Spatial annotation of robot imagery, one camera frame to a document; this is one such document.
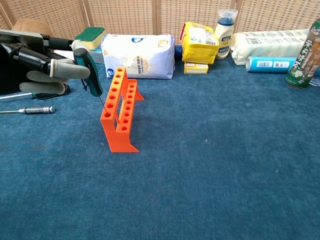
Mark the orange test tube rack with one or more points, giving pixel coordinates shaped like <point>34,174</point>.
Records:
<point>120,140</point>

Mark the mayonnaise bottle with clear cap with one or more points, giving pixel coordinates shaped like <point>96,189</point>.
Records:
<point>225,37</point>

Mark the brown plush toy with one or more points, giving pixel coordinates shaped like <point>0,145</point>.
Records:
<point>30,25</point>

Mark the green yellow sponge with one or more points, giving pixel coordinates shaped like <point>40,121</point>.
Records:
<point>90,33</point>

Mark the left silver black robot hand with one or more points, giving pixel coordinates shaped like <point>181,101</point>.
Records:
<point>30,60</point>

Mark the white blue tissue pack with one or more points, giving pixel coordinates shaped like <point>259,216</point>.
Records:
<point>140,57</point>

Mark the small green black screwdriver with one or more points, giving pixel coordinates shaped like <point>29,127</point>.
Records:
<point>93,78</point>

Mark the small yellow box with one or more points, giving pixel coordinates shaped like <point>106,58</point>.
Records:
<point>196,68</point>

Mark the green tea bottle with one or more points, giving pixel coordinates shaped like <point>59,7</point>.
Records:
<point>303,62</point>

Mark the yellow Lipo snack bag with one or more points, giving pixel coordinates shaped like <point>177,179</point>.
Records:
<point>200,47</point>

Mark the wicker folding screen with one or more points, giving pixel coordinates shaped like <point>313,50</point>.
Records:
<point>130,15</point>

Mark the blue label water bottle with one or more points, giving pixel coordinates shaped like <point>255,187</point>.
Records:
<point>316,82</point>

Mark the silver metal screwdriver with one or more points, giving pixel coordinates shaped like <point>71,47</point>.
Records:
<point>40,110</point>

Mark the light blue cylinder can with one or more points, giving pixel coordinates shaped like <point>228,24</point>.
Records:
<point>270,64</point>

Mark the long white paper towel pack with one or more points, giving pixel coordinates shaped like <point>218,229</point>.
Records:
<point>265,45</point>

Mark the blue carpet table cover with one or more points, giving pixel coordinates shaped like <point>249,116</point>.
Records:
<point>200,162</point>

